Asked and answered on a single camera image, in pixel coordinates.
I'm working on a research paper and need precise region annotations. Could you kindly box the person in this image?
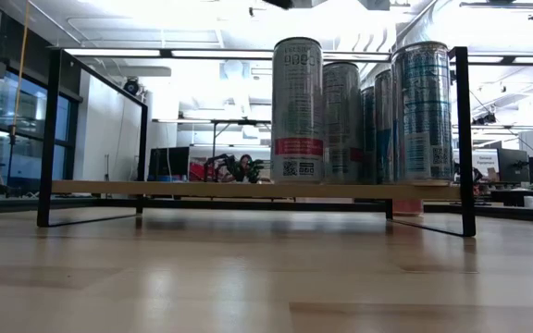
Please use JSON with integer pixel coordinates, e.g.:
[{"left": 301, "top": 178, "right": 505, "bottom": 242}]
[{"left": 237, "top": 154, "right": 254, "bottom": 182}]

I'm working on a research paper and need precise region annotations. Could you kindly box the white can with black lid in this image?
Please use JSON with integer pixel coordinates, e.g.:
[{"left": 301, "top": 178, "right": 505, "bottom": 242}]
[{"left": 270, "top": 36, "right": 326, "bottom": 185}]

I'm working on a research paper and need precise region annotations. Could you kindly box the black aluminium table frame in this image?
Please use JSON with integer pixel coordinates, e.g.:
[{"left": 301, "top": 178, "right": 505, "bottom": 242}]
[{"left": 0, "top": 196, "right": 533, "bottom": 227}]

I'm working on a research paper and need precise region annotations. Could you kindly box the long ceiling light strip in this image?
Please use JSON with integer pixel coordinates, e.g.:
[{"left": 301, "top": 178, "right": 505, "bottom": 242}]
[{"left": 62, "top": 47, "right": 533, "bottom": 65}]

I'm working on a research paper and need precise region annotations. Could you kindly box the yellow cable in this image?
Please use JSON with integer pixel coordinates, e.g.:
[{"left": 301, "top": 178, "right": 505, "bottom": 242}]
[{"left": 10, "top": 0, "right": 32, "bottom": 138}]

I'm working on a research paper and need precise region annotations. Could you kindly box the silver blue energy drink can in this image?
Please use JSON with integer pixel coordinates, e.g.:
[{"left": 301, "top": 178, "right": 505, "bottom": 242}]
[
  {"left": 373, "top": 68, "right": 395, "bottom": 184},
  {"left": 390, "top": 40, "right": 454, "bottom": 185}
]

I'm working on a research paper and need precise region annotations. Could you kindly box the red white box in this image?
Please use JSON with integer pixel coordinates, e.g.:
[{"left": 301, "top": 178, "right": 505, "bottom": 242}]
[{"left": 188, "top": 155, "right": 212, "bottom": 182}]

